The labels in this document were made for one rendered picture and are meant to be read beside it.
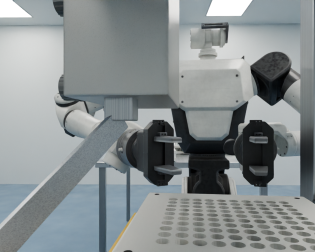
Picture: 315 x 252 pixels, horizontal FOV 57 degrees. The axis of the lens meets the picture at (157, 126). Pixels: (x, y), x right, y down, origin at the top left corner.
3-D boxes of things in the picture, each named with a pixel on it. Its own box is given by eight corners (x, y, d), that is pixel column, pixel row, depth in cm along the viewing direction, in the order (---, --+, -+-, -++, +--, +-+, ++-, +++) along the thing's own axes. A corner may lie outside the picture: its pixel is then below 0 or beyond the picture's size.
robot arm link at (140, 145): (182, 119, 57) (156, 120, 68) (136, 119, 53) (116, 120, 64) (182, 184, 57) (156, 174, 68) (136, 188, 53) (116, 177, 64)
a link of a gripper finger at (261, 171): (271, 171, 48) (267, 165, 54) (251, 170, 49) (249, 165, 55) (271, 180, 48) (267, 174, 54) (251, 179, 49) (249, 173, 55)
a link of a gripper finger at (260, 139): (250, 143, 49) (249, 141, 55) (271, 143, 48) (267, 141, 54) (250, 133, 49) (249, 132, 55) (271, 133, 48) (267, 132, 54)
